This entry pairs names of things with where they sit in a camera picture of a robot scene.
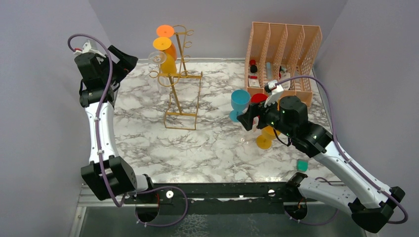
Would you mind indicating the clear front wine glass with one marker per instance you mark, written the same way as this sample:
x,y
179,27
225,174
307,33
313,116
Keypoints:
x,y
247,136

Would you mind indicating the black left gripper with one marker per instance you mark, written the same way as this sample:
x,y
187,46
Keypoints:
x,y
125,63

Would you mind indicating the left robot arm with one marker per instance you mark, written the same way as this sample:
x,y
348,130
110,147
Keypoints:
x,y
107,174

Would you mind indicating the clear wine glass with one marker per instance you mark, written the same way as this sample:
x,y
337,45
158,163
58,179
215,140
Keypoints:
x,y
157,58
247,136

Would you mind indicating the orange wine glass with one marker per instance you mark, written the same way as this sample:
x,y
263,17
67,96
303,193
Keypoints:
x,y
167,36

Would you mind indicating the light blue tube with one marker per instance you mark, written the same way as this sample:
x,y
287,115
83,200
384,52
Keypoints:
x,y
269,76

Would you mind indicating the gold wire glass rack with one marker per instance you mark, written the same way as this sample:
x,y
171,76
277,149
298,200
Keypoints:
x,y
183,100

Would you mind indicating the blue plastic wine glass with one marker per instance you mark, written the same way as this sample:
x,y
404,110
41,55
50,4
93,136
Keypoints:
x,y
239,102

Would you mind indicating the white red labelled box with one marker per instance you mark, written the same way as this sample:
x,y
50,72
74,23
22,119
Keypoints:
x,y
253,81

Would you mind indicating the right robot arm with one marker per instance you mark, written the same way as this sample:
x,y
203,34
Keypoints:
x,y
368,201

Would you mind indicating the peach plastic file organizer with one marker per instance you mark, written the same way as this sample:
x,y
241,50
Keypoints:
x,y
291,49

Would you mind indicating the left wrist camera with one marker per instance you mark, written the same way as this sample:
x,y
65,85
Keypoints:
x,y
88,46

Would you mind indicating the red black small bottle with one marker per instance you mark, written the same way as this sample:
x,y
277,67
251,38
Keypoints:
x,y
253,66

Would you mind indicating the black mounting rail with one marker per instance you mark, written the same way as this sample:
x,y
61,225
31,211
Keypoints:
x,y
216,198

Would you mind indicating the red plastic wine glass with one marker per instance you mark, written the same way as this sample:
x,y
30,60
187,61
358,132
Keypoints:
x,y
259,97

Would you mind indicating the green small block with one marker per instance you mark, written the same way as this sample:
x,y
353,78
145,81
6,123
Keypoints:
x,y
302,165

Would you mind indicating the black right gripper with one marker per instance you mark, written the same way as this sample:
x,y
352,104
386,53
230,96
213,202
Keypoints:
x,y
254,110

